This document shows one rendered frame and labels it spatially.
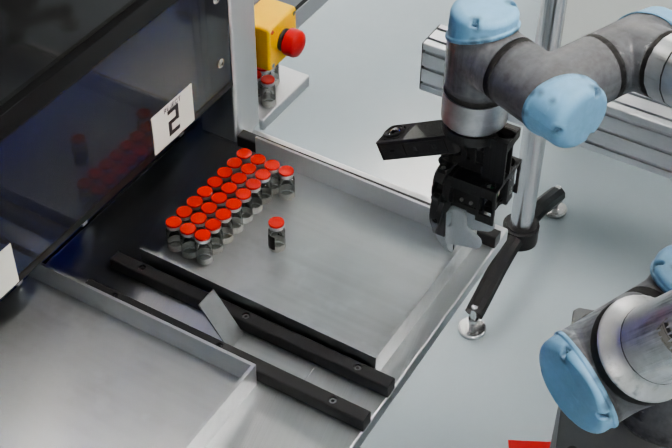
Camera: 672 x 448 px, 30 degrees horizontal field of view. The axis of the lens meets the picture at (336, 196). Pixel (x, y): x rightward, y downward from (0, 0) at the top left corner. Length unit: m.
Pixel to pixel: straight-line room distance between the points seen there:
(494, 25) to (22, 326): 0.67
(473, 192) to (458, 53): 0.19
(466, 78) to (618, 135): 1.15
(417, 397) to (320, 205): 0.98
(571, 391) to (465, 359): 1.29
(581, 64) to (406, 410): 1.38
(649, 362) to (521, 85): 0.31
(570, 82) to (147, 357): 0.59
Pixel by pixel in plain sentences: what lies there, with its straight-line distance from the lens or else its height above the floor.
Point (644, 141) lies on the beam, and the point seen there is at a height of 0.50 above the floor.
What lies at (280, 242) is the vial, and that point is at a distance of 1.60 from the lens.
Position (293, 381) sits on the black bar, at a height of 0.90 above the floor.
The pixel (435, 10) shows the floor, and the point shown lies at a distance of 3.64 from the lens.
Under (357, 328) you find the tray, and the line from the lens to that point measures 1.52.
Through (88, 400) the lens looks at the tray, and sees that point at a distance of 1.48.
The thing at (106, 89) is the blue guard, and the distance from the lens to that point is 1.47.
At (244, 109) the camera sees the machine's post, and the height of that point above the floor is 0.93.
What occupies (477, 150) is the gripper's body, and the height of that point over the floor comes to 1.10.
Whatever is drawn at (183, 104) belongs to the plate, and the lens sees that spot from 1.61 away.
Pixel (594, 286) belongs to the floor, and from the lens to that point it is 2.85.
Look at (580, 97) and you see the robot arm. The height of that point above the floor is 1.26.
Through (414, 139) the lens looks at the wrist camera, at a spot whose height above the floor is 1.09.
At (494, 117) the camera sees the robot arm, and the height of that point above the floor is 1.16.
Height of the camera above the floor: 2.02
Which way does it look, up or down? 42 degrees down
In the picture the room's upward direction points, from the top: 1 degrees clockwise
